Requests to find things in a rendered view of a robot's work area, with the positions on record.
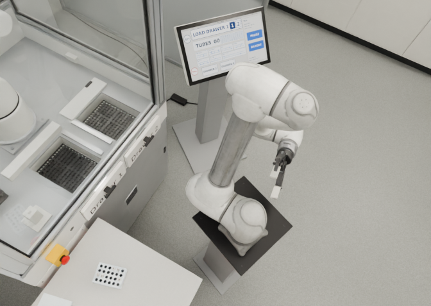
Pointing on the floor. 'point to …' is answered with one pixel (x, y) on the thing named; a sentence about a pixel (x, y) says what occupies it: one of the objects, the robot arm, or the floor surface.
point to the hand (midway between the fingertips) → (274, 187)
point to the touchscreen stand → (204, 126)
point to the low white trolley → (142, 271)
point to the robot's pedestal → (216, 268)
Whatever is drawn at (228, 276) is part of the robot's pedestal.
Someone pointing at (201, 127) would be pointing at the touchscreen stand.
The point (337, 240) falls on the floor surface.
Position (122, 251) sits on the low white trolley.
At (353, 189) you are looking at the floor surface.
